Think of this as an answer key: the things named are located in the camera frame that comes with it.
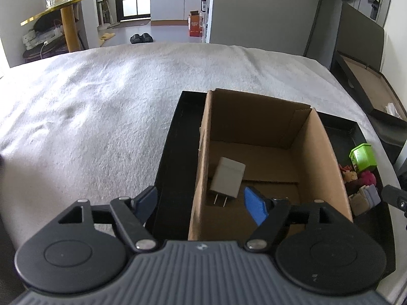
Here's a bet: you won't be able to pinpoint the pastel folded cloth toy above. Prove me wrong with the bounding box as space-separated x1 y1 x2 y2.
348 184 381 217

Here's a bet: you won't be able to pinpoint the white fan stand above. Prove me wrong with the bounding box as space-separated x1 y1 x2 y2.
97 0 110 27

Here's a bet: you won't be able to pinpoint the green toy bin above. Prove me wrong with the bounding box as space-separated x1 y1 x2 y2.
349 144 379 172

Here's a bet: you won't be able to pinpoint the white blanket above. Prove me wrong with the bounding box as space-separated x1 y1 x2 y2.
0 41 398 239

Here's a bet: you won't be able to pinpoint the white power adapter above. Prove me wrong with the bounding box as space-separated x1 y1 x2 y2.
208 157 246 206

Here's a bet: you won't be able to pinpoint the grey doormat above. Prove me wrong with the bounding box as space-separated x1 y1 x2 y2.
111 19 151 29

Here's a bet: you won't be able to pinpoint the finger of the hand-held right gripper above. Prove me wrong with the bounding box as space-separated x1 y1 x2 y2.
382 184 407 218

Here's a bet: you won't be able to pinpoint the metal door handle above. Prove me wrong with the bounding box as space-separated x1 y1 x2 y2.
362 0 382 20

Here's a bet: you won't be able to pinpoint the crumpled white paper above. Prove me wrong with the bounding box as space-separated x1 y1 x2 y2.
385 102 403 116

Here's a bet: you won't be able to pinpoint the orange cardboard box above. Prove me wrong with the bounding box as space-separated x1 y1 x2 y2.
187 10 204 37

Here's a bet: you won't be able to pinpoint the round gold table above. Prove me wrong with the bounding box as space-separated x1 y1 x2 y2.
21 0 115 53

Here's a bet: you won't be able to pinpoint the black flat box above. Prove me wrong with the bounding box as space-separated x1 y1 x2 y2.
331 51 407 126

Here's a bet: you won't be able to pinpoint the white cabinet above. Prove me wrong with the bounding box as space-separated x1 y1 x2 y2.
149 0 212 26

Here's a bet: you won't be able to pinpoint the white power strips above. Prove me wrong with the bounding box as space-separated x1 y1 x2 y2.
22 27 64 50

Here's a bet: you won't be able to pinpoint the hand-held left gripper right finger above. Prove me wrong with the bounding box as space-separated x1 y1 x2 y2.
243 186 353 256

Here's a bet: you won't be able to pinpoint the pink plush toy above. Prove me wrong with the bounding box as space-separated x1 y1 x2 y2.
358 170 377 189

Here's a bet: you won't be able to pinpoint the black tray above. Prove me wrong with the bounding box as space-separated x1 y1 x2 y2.
144 90 396 280

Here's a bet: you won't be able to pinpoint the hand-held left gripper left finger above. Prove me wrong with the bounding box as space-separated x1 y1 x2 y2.
58 186 158 251

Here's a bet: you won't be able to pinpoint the brown cardboard box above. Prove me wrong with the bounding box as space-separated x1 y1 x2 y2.
187 88 354 242

